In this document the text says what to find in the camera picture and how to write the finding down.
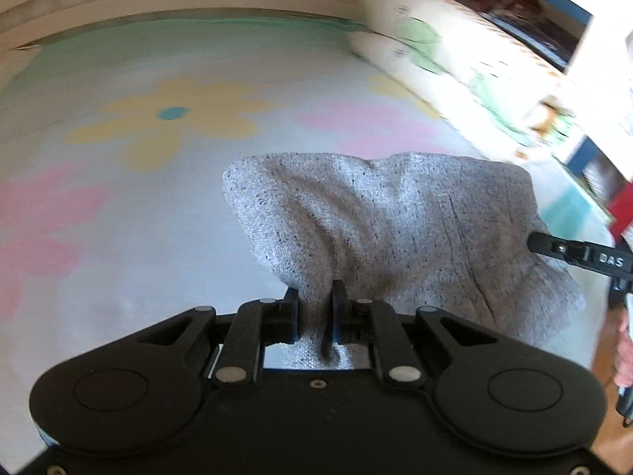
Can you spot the blue bookshelf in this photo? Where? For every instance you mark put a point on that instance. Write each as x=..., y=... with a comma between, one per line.
x=534, y=15

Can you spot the red object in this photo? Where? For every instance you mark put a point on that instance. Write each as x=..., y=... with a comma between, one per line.
x=622, y=215

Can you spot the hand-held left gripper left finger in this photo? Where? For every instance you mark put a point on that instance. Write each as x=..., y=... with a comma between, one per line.
x=292, y=317

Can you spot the person's right hand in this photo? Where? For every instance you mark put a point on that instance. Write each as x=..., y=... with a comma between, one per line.
x=626, y=351

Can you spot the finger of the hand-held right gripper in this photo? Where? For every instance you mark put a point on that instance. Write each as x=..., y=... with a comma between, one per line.
x=573, y=252

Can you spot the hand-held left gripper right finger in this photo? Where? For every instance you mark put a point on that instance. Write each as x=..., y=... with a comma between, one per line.
x=339, y=317

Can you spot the pastel floral bed sheet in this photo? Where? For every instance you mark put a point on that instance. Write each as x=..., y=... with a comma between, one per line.
x=148, y=183

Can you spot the grey speckled pants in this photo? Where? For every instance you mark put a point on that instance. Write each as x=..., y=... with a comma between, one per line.
x=395, y=217

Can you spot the white green patterned pillows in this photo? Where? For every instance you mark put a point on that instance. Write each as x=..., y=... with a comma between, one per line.
x=445, y=69

